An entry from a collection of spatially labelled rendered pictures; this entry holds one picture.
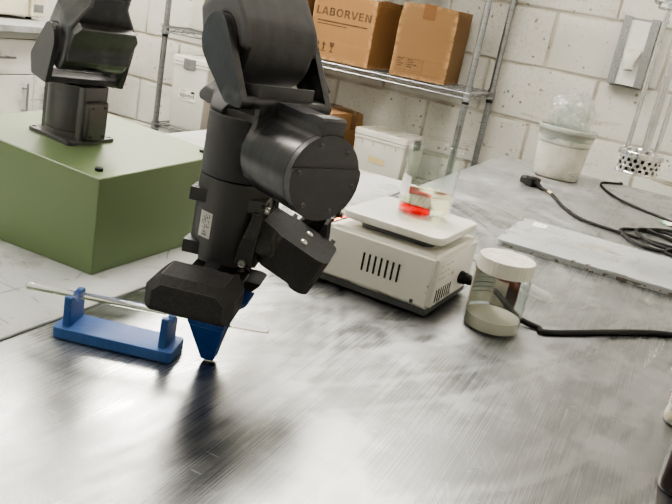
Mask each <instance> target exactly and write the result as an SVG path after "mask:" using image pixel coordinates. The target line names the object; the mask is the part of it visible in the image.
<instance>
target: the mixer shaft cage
mask: <svg viewBox="0 0 672 504"><path fill-rule="evenodd" d="M671 11H672V10H669V9H666V12H665V16H664V19H663V22H662V26H661V29H660V32H659V36H658V39H657V42H656V45H655V49H654V52H653V55H652V59H651V62H650V65H649V69H648V72H647V75H646V78H645V82H644V85H643V88H642V92H641V95H640V98H639V102H638V105H637V108H636V111H635V115H634V118H633V121H632V125H631V128H630V131H629V135H628V138H627V141H626V145H623V147H619V150H618V152H619V153H620V155H619V159H618V162H617V165H616V166H615V167H614V169H615V170H617V171H619V172H622V173H625V174H629V175H633V176H637V177H641V178H647V179H659V177H658V174H659V171H660V168H661V165H662V163H665V161H666V157H665V156H662V155H660V153H659V151H660V147H661V144H662V141H663V138H664V135H665V132H666V129H667V125H668V122H669V119H670V116H671V113H672V96H671V99H670V102H669V105H668V108H667V111H666V115H665V118H664V121H663V124H662V127H661V130H660V134H659V137H658V140H657V143H656V146H655V149H654V152H652V151H651V150H652V149H650V147H651V144H652V141H653V138H654V135H655V131H656V128H657V125H658V122H659V119H660V115H661V112H662V109H663V106H664V103H665V100H666V96H667V93H668V90H669V87H670V84H671V80H672V50H671V53H670V56H669V59H668V63H667V66H666V69H665V72H664V76H663V79H662V82H661V85H660V88H659V92H658V95H657V98H656V101H655V105H654V108H653V111H652V114H651V118H650V121H649V124H648V127H647V130H646V134H645V137H644V140H643V143H642V147H636V148H632V147H631V146H630V145H631V142H632V139H633V135H634V132H635V129H636V125H637V122H638V119H639V116H640V112H641V109H642V106H643V102H644V99H645V96H646V93H647V89H648V86H649V83H650V80H651V76H652V73H653V70H654V66H655V63H656V60H657V57H658V53H659V50H660V47H661V43H662V40H663V37H664V34H665V30H666V27H667V24H668V20H669V17H670V14H671ZM631 171H632V172H631ZM639 173H640V174H639Z"/></svg>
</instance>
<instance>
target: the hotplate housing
mask: <svg viewBox="0 0 672 504"><path fill-rule="evenodd" d="M474 238H475V237H474V236H471V235H468V234H467V235H465V236H463V237H461V238H459V239H457V240H455V241H453V242H451V243H449V244H447V245H445V246H435V245H431V244H428V243H425V242H422V241H419V240H415V239H412V238H409V237H406V236H403V235H400V234H397V233H394V232H391V231H388V230H384V229H381V228H378V227H375V226H372V225H369V224H366V223H363V222H360V221H357V220H353V219H350V218H347V219H344V220H340V221H337V222H334V223H331V230H330V237H329V241H331V239H333V240H334V241H336V242H335V244H334V246H335V247H336V252H335V254H334V256H333V257H332V259H331V261H330V262H329V264H328V265H327V266H326V268H325V269H324V271H323V272H322V273H321V275H320V276H319V278H322V279H324V280H327V281H330V282H333V283H335V284H338V285H341V286H343V287H346V288H349V289H352V290H354V291H357V292H360V293H362V294H365V295H368V296H371V297H373V298H376V299H379V300H382V301H384V302H387V303H390V304H392V305H395V306H398V307H401V308H403V309H406V310H409V311H411V312H414V313H417V314H420V315H422V316H425V315H426V314H428V313H429V312H431V311H432V310H434V309H435V308H437V307H438V306H440V305H441V304H443V303H444V302H445V301H447V300H448V299H450V298H451V297H453V296H454V295H456V294H457V293H459V292H460V291H462V290H463V288H464V285H465V284H466V285H471V282H472V278H473V276H472V275H470V274H469V273H470V269H471V266H472V262H473V258H474V254H475V250H476V246H477V241H475V240H474Z"/></svg>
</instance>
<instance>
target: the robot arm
mask: <svg viewBox="0 0 672 504"><path fill-rule="evenodd" d="M131 1H132V0H57V2H56V5H55V7H54V10H53V12H52V15H51V17H50V20H49V21H47V22H46V23H45V25H44V27H43V29H42V31H41V33H40V35H39V37H38V38H37V40H36V42H35V44H34V46H33V48H32V50H31V72H32V73H33V74H34V75H36V76H37V77H38V78H40V79H41V80H42V81H44V82H45V88H44V99H43V110H42V121H41V124H31V125H29V129H30V130H32V131H34V132H36V133H39V134H41V135H43V136H46V137H48V138H50V139H53V140H55V141H57V142H59V143H62V144H64V145H67V146H77V145H88V144H99V143H109V142H113V137H110V136H108V135H106V134H105V132H106V124H107V115H108V107H109V104H108V103H107V99H108V90H109V88H107V87H111V88H117V89H123V86H124V83H125V81H126V78H127V74H128V71H129V68H130V64H131V61H132V58H133V54H134V50H135V48H136V46H137V44H138V42H137V37H136V35H135V32H134V29H133V25H132V22H131V18H130V15H129V6H130V5H131ZM202 17H203V31H202V50H203V53H204V57H205V59H206V62H207V65H208V67H209V69H210V71H211V73H212V75H213V77H214V81H213V82H211V83H209V84H207V85H206V86H204V87H203V88H202V89H201V90H200V92H199V96H200V98H201V99H202V100H204V101H207V103H210V110H209V117H208V123H207V130H206V137H205V144H204V150H203V157H202V164H201V170H200V177H199V180H198V181H197V182H196V183H194V184H193V185H191V188H190V194H189V199H192V200H196V204H195V211H194V217H193V224H192V231H191V232H190V233H189V234H188V235H186V236H185V237H184V238H183V243H182V251H185V252H189V253H193V254H198V259H197V260H196V261H195V262H194V263H193V264H188V263H184V262H180V261H176V260H175V261H172V262H171V263H169V264H167V265H166V266H165V267H163V268H162V269H161V270H160V271H159V272H157V273H156V274H155V275H154V276H153V277H152V278H151V279H150V280H149V281H148V282H146V289H145V297H144V303H145V305H146V307H147V308H149V309H151V310H155V311H159V312H163V313H167V314H172V315H176V316H180V317H184V318H187V321H188V323H189V326H190V329H191V332H192V334H193V337H194V340H195V343H196V346H197V349H198V352H199V355H200V357H201V358H202V359H206V360H210V361H212V360H214V358H215V356H216V355H217V354H218V351H219V349H220V347H221V344H222V342H223V340H224V337H225V335H226V333H227V330H228V328H229V327H227V326H228V325H229V324H230V323H231V322H232V320H233V319H234V317H235V316H236V314H237V313H238V311H239V310H240V309H243V308H244V307H246V306H247V305H248V303H249V302H250V300H251V299H252V297H253V296H254V294H255V293H254V292H252V291H254V290H255V289H257V288H259V287H260V285H261V284H262V282H263V281H264V279H265V278H266V276H267V274H266V273H264V272H262V271H258V270H254V269H251V268H255V267H256V265H257V264H258V262H259V263H260V264H261V265H262V266H263V267H265V268H266V269H267V270H269V271H270V272H272V273H273V274H275V275H276V276H278V277H279V278H280V279H282V280H283V281H285V282H286V283H288V285H289V288H291V289H292V290H293V291H295V292H297V293H299V294H307V293H308V292H309V290H310V289H311V287H312V286H313V285H314V283H315V282H316V280H317V279H318V278H319V276H320V275H321V273H322V272H323V271H324V269H325V268H326V266H327V265H328V264H329V262H330V261H331V259H332V257H333V256H334V254H335V252H336V247H335V246H334V244H335V242H336V241H334V240H333V239H331V241H329V237H330V230H331V221H332V219H331V217H333V216H335V215H336V214H338V213H339V212H340V211H341V210H343V209H344V208H345V207H346V205H347V204H348V203H349V202H350V200H351V199H352V197H353V195H354V193H355V192H356V189H357V186H358V183H359V179H360V171H359V164H358V158H357V155H356V152H355V150H354V148H353V147H352V145H351V144H350V143H349V142H348V141H346V140H345V139H344V135H345V131H346V126H347V122H346V120H345V119H343V118H340V117H338V116H335V115H330V113H331V104H330V99H329V93H330V89H329V86H328V84H327V81H326V78H325V75H324V70H323V66H322V61H321V56H320V51H319V47H318V40H317V33H316V28H315V25H314V22H313V18H312V15H311V12H310V8H309V5H308V2H307V0H205V2H204V4H203V6H202ZM54 65H55V67H56V68H54ZM294 86H297V88H298V89H295V88H292V87H294ZM279 203H281V204H282V205H284V206H286V207H287V208H289V209H291V210H292V211H294V212H296V213H297V214H299V215H301V216H302V218H300V219H298V216H299V215H297V214H296V213H294V214H293V215H289V214H288V213H286V212H285V211H283V210H282V209H280V208H279Z"/></svg>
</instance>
